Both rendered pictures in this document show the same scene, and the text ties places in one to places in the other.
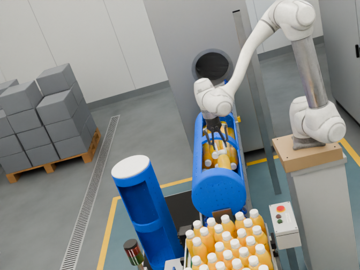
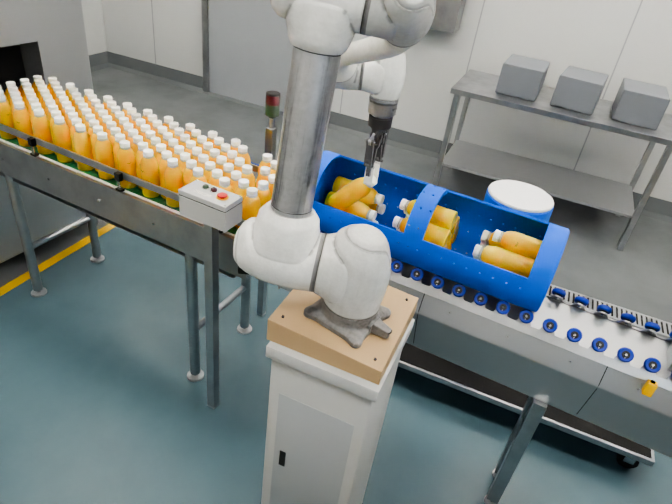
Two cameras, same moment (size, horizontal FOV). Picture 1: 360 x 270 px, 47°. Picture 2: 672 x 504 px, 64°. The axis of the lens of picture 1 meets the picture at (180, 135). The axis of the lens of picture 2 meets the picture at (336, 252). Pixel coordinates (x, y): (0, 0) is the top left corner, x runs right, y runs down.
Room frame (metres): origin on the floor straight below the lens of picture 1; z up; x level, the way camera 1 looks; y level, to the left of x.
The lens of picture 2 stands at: (2.27, -1.81, 2.00)
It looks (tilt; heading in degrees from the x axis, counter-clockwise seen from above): 34 degrees down; 102
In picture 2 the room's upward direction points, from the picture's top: 8 degrees clockwise
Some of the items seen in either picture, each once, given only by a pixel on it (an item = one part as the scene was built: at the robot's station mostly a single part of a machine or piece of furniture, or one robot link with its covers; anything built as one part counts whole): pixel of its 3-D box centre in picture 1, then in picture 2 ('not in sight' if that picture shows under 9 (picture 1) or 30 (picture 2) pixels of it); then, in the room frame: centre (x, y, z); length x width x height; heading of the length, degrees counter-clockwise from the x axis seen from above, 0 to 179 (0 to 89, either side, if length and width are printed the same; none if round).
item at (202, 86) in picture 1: (205, 94); (383, 70); (2.00, -0.19, 1.58); 0.13 x 0.11 x 0.16; 12
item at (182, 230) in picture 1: (188, 237); not in sight; (1.75, 0.12, 0.95); 0.10 x 0.07 x 0.10; 79
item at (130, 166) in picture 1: (130, 166); (520, 195); (2.58, 0.40, 1.03); 0.28 x 0.28 x 0.01
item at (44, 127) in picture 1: (40, 122); not in sight; (5.56, 1.78, 0.59); 1.20 x 0.80 x 1.19; 83
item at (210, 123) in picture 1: (213, 124); (378, 128); (2.02, -0.19, 1.40); 0.08 x 0.07 x 0.09; 79
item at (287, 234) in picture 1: (284, 224); (210, 205); (1.50, -0.33, 1.05); 0.20 x 0.10 x 0.10; 169
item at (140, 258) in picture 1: (135, 256); (272, 109); (1.45, 0.35, 1.18); 0.06 x 0.06 x 0.05
